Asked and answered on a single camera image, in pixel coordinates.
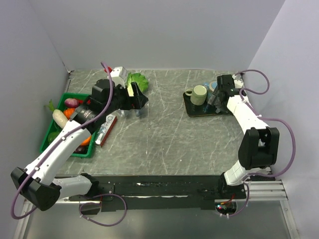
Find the green lettuce toy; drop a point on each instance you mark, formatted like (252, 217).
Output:
(140, 79)

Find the green bell pepper toy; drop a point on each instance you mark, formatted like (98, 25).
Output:
(52, 136)

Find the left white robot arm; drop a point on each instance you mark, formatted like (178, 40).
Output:
(37, 181)

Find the red toothpaste box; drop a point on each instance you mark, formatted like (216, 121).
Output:
(105, 130)

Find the orange carrot toy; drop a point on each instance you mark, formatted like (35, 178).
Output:
(86, 142)

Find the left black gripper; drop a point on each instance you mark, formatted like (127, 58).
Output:
(136, 102)

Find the grey plastic measuring cup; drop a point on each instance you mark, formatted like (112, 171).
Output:
(123, 113)

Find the grey-blue hexagonal mug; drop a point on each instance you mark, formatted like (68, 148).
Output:
(214, 105)

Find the purple onion toy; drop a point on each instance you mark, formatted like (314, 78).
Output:
(71, 103)

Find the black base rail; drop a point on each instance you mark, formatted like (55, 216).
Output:
(164, 191)

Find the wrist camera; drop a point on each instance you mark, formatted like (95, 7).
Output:
(119, 76)
(238, 82)

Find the blue butterfly mug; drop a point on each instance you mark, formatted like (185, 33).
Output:
(212, 85)

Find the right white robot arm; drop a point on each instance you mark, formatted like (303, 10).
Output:
(259, 147)

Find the green ceramic mug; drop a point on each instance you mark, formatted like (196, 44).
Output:
(197, 95)

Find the white radish toy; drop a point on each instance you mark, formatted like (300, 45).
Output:
(59, 117)

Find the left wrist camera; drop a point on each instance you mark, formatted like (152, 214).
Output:
(119, 76)

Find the black gold-rimmed tray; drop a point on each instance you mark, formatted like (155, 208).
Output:
(202, 110)

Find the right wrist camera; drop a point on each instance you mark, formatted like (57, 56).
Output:
(238, 82)

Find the orange pumpkin toy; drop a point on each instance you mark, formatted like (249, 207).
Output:
(69, 112)

